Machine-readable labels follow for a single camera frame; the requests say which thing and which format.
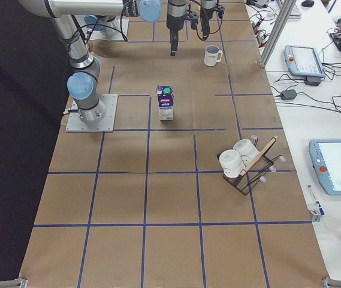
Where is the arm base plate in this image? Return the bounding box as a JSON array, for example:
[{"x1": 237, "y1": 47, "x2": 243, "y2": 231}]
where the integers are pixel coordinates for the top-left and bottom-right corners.
[
  {"x1": 90, "y1": 17, "x2": 129, "y2": 41},
  {"x1": 65, "y1": 94, "x2": 118, "y2": 133}
]

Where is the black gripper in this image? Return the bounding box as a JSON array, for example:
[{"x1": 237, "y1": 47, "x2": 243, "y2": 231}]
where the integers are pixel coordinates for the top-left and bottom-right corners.
[
  {"x1": 189, "y1": 0, "x2": 225, "y2": 30},
  {"x1": 166, "y1": 14, "x2": 186, "y2": 56}
]

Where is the far teach pendant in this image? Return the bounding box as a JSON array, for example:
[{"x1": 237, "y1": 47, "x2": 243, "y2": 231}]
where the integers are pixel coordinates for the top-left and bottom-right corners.
[{"x1": 283, "y1": 45, "x2": 325, "y2": 78}]

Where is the aluminium frame post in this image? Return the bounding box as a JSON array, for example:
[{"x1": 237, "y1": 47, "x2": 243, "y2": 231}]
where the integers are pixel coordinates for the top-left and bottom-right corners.
[{"x1": 258, "y1": 0, "x2": 296, "y2": 68}]

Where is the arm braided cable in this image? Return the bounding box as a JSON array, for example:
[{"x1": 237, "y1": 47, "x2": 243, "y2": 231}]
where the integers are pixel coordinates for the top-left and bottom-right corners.
[
  {"x1": 73, "y1": 5, "x2": 129, "y2": 46},
  {"x1": 194, "y1": 8, "x2": 212, "y2": 41}
]

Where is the black power adapter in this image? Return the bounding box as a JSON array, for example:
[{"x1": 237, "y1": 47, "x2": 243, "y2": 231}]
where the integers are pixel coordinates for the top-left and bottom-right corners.
[{"x1": 280, "y1": 89, "x2": 297, "y2": 101}]

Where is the near teach pendant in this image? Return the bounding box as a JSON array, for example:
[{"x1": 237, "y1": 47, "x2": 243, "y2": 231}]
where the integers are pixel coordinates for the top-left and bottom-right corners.
[{"x1": 309, "y1": 139, "x2": 341, "y2": 196}]

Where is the wooden stick on rack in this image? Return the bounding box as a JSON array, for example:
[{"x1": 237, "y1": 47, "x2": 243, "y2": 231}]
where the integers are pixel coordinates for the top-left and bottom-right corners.
[{"x1": 239, "y1": 136, "x2": 277, "y2": 176}]

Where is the small blue white box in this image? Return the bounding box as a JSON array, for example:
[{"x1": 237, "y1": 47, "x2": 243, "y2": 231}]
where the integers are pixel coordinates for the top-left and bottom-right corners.
[{"x1": 307, "y1": 185, "x2": 325, "y2": 223}]

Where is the white cup on rack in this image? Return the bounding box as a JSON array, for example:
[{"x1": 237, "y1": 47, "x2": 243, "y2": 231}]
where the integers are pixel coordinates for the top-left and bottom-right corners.
[
  {"x1": 233, "y1": 139, "x2": 259, "y2": 166},
  {"x1": 219, "y1": 149, "x2": 245, "y2": 178}
]

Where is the black wire cup rack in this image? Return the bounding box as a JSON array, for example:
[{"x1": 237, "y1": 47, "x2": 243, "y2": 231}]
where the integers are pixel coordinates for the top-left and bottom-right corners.
[{"x1": 216, "y1": 135, "x2": 286, "y2": 196}]

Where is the white mug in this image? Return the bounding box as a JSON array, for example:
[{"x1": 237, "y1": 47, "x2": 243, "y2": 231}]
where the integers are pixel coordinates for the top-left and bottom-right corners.
[{"x1": 204, "y1": 45, "x2": 223, "y2": 67}]

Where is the blue white milk carton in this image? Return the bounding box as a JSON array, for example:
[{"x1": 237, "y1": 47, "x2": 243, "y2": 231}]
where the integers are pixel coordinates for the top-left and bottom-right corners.
[{"x1": 157, "y1": 85, "x2": 174, "y2": 121}]

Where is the teach pendant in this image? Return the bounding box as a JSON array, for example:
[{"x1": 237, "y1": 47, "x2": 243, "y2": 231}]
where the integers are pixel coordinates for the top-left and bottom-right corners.
[
  {"x1": 283, "y1": 45, "x2": 325, "y2": 78},
  {"x1": 309, "y1": 139, "x2": 341, "y2": 196}
]

